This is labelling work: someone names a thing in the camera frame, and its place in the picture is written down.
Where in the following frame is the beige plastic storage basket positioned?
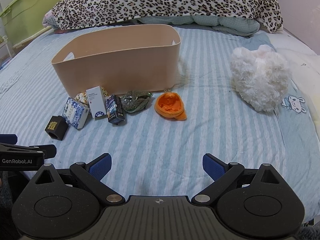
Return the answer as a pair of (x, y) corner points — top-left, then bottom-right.
(52, 24), (181, 97)

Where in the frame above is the light green quilt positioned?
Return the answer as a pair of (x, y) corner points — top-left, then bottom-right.
(137, 15), (260, 37)

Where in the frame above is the green plastic storage box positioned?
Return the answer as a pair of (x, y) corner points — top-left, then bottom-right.
(1, 0), (61, 46)

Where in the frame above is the dark colourful card box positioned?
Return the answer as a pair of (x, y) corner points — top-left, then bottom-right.
(106, 94), (125, 125)

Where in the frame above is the blue striped bed sheet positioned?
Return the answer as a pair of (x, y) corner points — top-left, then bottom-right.
(1, 26), (319, 220)

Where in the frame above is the orange plush hat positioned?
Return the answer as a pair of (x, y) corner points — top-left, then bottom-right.
(154, 92), (187, 121)

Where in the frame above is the white pillow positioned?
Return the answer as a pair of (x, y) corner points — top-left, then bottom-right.
(268, 31), (320, 132)

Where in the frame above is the white product box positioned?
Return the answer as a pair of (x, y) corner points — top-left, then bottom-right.
(86, 86), (107, 119)

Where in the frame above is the yellow floral small packet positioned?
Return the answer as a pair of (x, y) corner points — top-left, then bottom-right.
(75, 92), (89, 105)

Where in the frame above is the pink pillow under blanket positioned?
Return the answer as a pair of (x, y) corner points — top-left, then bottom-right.
(42, 10), (57, 29)

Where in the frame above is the white fluffy plush toy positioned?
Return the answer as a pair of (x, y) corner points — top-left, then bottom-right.
(230, 44), (291, 112)

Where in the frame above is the leopard print blanket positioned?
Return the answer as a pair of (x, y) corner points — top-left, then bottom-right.
(51, 0), (283, 33)

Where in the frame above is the white side shelf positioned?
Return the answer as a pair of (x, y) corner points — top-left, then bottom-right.
(0, 35), (14, 63)

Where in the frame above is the black cube box gold character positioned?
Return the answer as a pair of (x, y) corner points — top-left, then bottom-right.
(45, 115), (68, 141)

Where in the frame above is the blue white porcelain pattern box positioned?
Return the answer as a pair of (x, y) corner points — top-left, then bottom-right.
(62, 97), (89, 130)

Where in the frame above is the green foil snack packet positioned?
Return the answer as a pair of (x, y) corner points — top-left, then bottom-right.
(120, 90), (152, 113)

